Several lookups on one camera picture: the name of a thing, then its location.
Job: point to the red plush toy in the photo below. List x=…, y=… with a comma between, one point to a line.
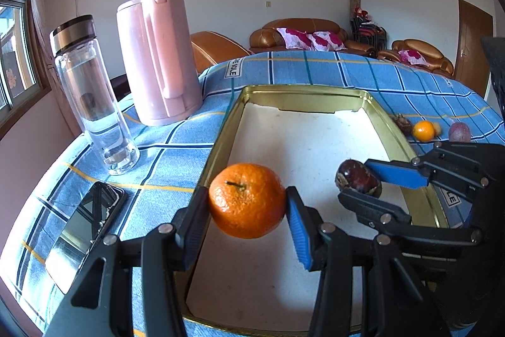
x=361, y=12

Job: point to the floral pink white pillow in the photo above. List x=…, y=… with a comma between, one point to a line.
x=294, y=37
x=410, y=56
x=327, y=40

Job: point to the brown wooden door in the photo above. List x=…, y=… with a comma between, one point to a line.
x=473, y=48

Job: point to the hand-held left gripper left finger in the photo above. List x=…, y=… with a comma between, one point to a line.
x=193, y=226

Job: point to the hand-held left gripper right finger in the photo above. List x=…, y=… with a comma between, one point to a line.
x=300, y=230

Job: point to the red paper window decal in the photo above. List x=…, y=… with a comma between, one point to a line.
x=12, y=78

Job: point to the dark wooden side table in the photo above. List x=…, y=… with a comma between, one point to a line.
x=118, y=86

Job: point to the brown rough water chestnut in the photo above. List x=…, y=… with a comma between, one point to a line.
x=402, y=122

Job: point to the brown leather armchair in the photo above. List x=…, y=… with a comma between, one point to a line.
x=422, y=47
x=213, y=48

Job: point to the large stemmed mandarin orange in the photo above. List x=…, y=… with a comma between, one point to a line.
x=247, y=200

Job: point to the black smartphone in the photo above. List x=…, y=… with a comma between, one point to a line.
x=85, y=230

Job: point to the smooth small orange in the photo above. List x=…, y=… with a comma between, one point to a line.
x=423, y=130

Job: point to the brown leather sofa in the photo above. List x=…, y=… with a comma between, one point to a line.
x=307, y=24

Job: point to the tan longan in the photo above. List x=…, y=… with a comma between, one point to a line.
x=437, y=129

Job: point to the gold metal tin tray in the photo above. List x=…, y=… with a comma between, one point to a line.
x=303, y=100

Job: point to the stack of black chairs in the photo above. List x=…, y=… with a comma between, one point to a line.
x=369, y=31

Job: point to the tall brown floor vase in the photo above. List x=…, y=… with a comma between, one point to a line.
x=355, y=3

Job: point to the purple passion fruit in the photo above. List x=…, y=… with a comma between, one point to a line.
x=459, y=132

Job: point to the sliding glass window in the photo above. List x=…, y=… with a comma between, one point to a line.
x=12, y=45

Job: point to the pink electric kettle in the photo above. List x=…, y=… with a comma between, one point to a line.
x=158, y=56

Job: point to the blue plaid tablecloth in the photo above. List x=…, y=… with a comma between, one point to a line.
x=158, y=163

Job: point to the glass bottle with metal lid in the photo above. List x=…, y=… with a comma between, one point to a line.
x=92, y=92

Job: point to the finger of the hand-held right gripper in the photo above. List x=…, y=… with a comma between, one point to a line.
x=367, y=204
x=398, y=174

